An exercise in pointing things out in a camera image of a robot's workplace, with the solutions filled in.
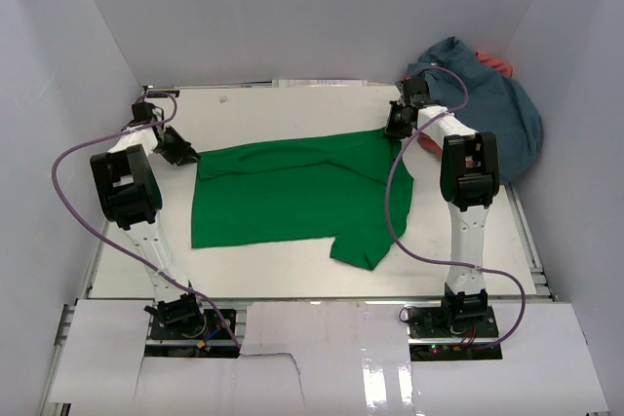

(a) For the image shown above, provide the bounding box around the coral red t shirt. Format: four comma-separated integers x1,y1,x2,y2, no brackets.
416,132,443,160

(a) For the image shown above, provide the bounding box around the aluminium table frame rail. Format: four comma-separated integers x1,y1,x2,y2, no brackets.
505,184,557,302

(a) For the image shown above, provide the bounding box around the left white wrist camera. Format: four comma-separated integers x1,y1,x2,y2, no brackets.
129,101,164,127

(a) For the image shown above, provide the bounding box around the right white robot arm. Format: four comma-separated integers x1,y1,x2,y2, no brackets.
384,77,499,337

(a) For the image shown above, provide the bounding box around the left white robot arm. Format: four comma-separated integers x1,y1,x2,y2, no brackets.
90,101,206,339

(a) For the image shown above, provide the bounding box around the green polo shirt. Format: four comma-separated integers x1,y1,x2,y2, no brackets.
191,130,413,271

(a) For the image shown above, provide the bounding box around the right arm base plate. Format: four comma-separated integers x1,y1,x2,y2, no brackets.
398,305,503,362

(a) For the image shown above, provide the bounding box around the white printed label strip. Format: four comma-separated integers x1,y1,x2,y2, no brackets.
271,79,368,89

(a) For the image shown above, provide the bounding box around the white paper sheet front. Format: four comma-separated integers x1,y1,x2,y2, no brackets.
49,300,607,415

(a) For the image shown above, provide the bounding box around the blue-grey t shirt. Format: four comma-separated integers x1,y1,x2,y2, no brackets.
407,37,544,184

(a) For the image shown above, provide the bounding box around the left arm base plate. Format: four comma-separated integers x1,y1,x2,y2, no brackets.
144,309,240,359

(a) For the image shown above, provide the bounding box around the black label sticker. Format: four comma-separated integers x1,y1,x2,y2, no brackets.
145,90,180,99

